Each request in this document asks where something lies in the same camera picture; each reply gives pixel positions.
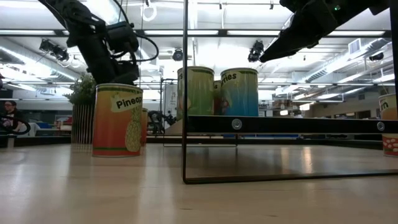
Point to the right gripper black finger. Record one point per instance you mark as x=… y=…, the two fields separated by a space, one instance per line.
x=301 y=34

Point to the orange pineapple label can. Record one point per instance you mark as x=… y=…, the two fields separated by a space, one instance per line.
x=116 y=124
x=145 y=127

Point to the blue berries label can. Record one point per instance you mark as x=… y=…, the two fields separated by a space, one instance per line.
x=239 y=96

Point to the green label can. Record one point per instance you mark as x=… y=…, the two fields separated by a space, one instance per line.
x=200 y=93

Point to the orange corn label can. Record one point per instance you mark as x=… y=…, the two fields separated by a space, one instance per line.
x=390 y=107

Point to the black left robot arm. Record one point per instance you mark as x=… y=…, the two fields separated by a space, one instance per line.
x=74 y=18

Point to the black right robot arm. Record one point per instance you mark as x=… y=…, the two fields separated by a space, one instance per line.
x=379 y=6

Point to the black background robot arm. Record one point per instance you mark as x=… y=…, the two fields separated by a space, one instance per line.
x=158 y=123

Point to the black ceiling spotlight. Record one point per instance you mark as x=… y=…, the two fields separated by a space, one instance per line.
x=178 y=54
x=376 y=56
x=53 y=49
x=256 y=50

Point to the artificial plant in ribbed pot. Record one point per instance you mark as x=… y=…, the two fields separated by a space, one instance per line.
x=82 y=124

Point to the person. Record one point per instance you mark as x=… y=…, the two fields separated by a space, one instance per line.
x=11 y=109

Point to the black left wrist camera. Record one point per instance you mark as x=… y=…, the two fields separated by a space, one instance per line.
x=122 y=35

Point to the black aluminium rig frame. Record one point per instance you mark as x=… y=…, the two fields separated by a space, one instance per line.
x=46 y=140

